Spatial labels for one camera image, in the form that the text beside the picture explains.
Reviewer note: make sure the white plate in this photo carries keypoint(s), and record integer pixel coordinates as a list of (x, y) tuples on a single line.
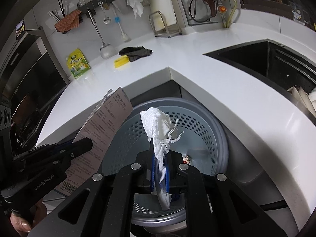
[(302, 98)]

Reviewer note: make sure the orange gas valve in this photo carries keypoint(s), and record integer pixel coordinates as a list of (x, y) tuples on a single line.
[(223, 9)]

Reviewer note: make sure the white hanging cloth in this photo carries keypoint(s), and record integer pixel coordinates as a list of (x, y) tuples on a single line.
[(135, 3)]

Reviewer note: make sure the small wall screen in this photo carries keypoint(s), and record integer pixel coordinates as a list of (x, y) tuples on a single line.
[(21, 28)]

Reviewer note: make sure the orange dish cloth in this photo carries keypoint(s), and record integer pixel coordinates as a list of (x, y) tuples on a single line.
[(68, 21)]

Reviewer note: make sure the printed glass mug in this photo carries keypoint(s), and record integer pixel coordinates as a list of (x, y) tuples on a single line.
[(298, 13)]

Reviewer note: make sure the steel cutting board rack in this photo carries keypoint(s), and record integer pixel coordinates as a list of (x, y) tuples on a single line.
[(160, 33)]

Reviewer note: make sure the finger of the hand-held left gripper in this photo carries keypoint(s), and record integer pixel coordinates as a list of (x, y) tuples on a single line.
[(79, 145), (37, 153)]

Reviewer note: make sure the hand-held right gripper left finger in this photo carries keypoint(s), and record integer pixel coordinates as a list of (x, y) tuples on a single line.
[(153, 170)]

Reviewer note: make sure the bunch of chopsticks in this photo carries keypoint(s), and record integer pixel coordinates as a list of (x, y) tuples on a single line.
[(53, 16)]

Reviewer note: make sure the white cutting board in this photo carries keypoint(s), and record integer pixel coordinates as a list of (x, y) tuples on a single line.
[(160, 0)]

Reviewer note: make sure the grey perforated trash basket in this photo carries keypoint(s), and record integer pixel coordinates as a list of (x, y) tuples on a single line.
[(128, 138)]

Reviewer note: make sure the white blue bottle brush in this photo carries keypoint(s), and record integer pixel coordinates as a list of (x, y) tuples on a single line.
[(117, 19)]

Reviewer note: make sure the yellow round lid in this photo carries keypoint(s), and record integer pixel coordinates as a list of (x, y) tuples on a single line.
[(121, 63)]

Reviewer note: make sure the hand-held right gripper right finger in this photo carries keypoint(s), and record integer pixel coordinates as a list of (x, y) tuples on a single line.
[(167, 175)]

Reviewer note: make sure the black dish rack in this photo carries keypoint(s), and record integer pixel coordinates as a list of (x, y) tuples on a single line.
[(197, 22)]

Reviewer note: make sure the dark kitchen sink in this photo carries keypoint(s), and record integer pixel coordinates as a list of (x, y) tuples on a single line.
[(246, 54)]

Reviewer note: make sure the yellow seasoning pouch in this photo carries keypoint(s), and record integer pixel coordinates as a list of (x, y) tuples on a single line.
[(77, 65)]

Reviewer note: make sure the steel spatula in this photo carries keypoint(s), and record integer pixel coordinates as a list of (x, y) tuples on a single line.
[(107, 51)]

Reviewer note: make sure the person's left hand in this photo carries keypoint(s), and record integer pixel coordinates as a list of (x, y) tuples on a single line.
[(22, 224)]

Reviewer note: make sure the pink paper package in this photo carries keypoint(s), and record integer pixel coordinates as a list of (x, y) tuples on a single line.
[(108, 118)]

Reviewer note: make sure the white tissue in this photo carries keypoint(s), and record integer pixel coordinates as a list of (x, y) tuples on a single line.
[(158, 123)]

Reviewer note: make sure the steel spoon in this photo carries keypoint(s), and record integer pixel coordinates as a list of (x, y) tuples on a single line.
[(106, 20)]

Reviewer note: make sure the dark stove unit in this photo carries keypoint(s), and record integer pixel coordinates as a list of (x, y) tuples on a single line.
[(24, 79)]

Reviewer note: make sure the dark knitted cloth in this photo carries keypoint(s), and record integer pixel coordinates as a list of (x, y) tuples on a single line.
[(138, 53)]

